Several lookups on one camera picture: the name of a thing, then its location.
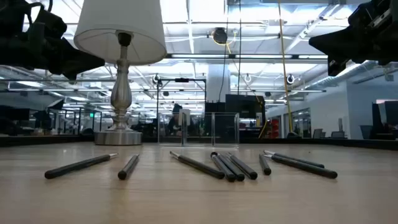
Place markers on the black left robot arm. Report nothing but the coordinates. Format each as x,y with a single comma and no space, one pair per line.
12,15

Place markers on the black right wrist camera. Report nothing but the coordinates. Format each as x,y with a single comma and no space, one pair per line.
363,11

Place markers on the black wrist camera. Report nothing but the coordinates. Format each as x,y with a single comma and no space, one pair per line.
49,26
363,11

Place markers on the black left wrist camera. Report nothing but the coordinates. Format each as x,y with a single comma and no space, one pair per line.
49,26

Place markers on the clear acrylic organizer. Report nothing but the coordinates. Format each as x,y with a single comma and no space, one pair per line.
213,129

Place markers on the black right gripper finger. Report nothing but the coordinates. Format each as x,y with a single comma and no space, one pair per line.
332,42

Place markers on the white shade silver table lamp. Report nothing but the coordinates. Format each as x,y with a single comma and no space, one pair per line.
121,93

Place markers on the black aluminium table frame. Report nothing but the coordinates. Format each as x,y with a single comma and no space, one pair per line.
342,142

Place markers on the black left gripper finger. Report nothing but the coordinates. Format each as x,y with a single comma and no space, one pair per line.
84,60

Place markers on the red storage bins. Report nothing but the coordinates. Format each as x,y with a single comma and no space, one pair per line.
275,129

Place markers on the person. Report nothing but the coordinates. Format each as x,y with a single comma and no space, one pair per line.
174,124

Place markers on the black metal frame stand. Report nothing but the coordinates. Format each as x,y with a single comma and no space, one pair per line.
182,80

